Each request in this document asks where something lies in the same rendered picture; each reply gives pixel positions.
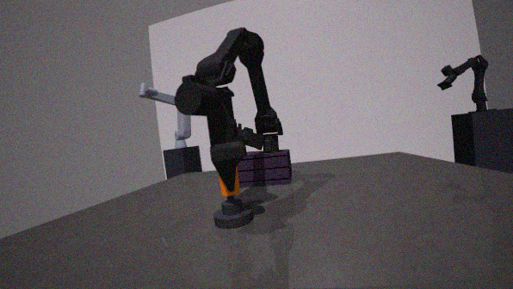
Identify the orange knob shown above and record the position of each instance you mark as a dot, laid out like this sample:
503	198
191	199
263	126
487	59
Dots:
224	190

